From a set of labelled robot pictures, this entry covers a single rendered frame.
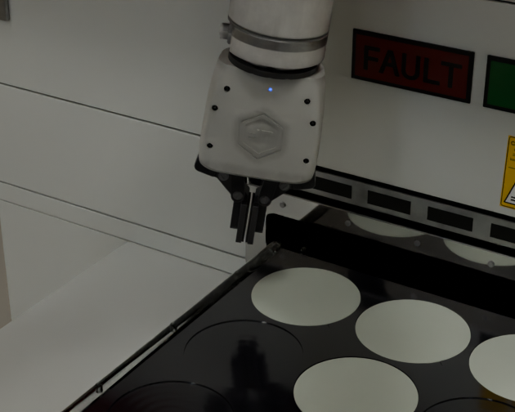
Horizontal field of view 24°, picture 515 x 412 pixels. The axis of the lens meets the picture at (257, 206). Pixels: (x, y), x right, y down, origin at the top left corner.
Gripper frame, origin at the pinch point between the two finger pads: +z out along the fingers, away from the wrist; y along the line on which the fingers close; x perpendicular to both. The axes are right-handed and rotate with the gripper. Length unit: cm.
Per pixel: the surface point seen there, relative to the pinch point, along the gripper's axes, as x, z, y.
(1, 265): 153, 107, -59
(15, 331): 3.9, 19.1, -21.3
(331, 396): -15.2, 6.9, 9.0
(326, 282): 2.6, 7.0, 8.2
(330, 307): -1.8, 6.9, 8.7
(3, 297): 139, 107, -55
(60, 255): 27.9, 24.3, -21.7
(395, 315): -2.8, 6.1, 14.4
